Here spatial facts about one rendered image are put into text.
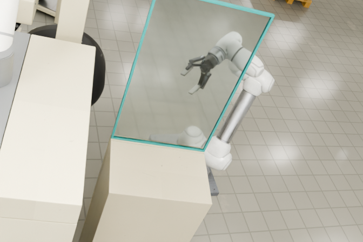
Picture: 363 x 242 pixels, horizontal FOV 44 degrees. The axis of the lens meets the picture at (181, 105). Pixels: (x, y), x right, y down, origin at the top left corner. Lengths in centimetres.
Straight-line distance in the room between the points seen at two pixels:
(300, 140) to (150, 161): 299
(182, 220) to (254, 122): 274
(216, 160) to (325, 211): 190
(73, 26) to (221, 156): 134
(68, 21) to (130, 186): 88
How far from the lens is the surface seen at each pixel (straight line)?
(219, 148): 304
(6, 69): 187
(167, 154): 255
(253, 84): 296
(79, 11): 230
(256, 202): 434
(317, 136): 545
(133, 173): 240
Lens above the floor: 310
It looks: 40 degrees down
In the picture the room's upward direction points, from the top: 23 degrees clockwise
